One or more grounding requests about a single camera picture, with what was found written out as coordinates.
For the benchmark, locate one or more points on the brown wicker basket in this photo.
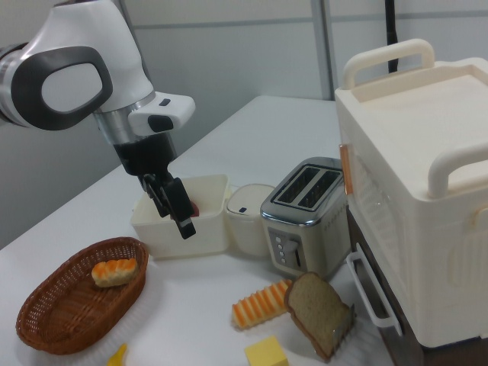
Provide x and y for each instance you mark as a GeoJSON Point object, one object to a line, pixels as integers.
{"type": "Point", "coordinates": [57, 324]}

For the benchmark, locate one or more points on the yellow cube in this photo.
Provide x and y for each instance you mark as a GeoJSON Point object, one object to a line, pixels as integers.
{"type": "Point", "coordinates": [267, 352]}

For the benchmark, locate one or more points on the small orange-white bread roll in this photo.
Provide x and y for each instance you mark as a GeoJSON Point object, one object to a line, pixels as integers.
{"type": "Point", "coordinates": [114, 272]}

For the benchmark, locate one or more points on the yellow banana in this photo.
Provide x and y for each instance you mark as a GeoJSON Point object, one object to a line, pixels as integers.
{"type": "Point", "coordinates": [118, 358]}

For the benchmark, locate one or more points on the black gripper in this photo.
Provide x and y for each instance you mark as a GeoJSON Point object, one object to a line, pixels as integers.
{"type": "Point", "coordinates": [146, 156]}

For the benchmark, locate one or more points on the white square plastic tub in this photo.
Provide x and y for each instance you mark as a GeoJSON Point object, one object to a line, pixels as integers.
{"type": "Point", "coordinates": [206, 236]}

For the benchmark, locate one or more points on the long ridged orange-white bread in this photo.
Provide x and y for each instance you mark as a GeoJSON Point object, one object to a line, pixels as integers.
{"type": "Point", "coordinates": [259, 305]}

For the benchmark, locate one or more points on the brown bread slice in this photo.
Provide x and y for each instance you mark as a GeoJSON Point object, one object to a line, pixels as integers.
{"type": "Point", "coordinates": [312, 309]}

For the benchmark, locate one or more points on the cream and chrome toaster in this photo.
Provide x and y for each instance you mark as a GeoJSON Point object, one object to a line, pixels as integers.
{"type": "Point", "coordinates": [305, 244]}

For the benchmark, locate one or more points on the small cream lidded bin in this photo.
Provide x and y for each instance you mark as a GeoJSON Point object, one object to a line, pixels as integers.
{"type": "Point", "coordinates": [244, 232]}

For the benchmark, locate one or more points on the red apple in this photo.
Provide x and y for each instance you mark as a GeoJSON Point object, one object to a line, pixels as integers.
{"type": "Point", "coordinates": [196, 210]}

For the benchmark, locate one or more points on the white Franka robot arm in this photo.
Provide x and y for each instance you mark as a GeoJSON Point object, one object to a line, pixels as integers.
{"type": "Point", "coordinates": [76, 38]}

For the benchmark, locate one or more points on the black vertical pole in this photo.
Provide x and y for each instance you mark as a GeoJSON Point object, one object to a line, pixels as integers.
{"type": "Point", "coordinates": [390, 23]}

